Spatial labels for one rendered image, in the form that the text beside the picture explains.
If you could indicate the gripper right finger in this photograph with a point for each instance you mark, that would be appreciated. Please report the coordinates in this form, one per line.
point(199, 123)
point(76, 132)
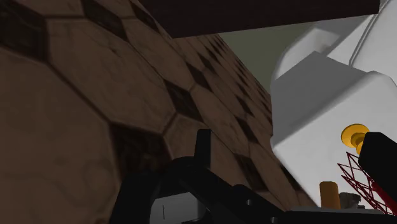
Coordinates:
point(380, 158)

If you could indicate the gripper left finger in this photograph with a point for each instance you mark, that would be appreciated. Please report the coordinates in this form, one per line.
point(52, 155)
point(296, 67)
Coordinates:
point(203, 149)

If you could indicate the yellow round-headed object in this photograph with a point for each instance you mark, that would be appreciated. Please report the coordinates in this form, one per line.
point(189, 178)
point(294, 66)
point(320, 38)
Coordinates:
point(352, 135)

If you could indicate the grey lumpy object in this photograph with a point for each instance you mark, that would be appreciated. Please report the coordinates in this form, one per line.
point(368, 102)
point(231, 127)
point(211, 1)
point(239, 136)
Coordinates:
point(349, 200)

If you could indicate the orange cylinder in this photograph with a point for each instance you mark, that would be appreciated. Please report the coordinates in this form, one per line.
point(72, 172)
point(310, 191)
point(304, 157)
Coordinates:
point(329, 194)

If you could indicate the white toilet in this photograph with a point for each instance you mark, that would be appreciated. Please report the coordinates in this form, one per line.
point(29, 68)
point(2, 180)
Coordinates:
point(316, 124)

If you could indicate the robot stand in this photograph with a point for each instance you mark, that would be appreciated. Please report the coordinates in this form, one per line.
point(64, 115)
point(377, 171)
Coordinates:
point(248, 15)

